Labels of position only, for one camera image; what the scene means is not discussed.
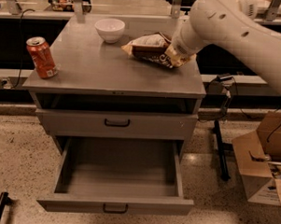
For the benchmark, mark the brown chip bag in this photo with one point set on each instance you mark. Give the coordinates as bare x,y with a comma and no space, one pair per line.
156,48

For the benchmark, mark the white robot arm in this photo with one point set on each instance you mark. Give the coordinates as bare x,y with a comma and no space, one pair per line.
222,23

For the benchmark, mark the grey drawer cabinet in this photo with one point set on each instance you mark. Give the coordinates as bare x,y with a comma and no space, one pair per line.
96,76

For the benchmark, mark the closed grey drawer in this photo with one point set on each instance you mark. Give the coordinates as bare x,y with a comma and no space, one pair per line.
116,124

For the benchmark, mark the open grey drawer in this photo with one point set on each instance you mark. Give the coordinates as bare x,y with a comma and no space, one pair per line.
118,176

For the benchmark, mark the white ceramic bowl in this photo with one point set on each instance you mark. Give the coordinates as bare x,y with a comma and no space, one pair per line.
111,30

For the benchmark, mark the orange soda can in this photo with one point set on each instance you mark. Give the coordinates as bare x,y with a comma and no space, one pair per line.
38,48

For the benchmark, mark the cardboard box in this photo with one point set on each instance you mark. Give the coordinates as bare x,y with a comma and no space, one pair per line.
258,156

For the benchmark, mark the black bar on floor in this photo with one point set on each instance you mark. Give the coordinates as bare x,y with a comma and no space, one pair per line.
4,201

